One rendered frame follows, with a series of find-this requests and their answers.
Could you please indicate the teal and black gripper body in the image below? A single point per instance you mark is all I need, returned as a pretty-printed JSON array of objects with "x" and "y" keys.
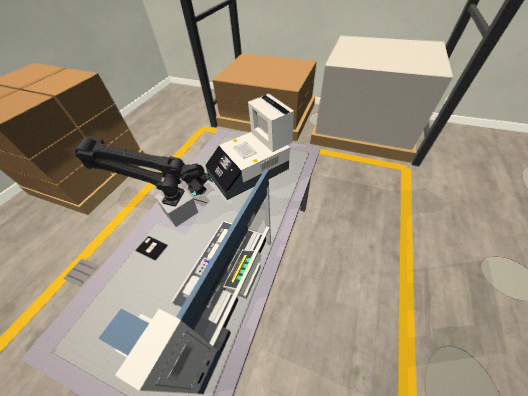
[{"x": 205, "y": 179}]

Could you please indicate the beige well plate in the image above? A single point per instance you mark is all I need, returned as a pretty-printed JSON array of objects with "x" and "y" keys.
[
  {"x": 213, "y": 251},
  {"x": 222, "y": 236}
]

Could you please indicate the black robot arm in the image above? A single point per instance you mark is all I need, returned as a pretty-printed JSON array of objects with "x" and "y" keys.
[{"x": 169, "y": 166}]

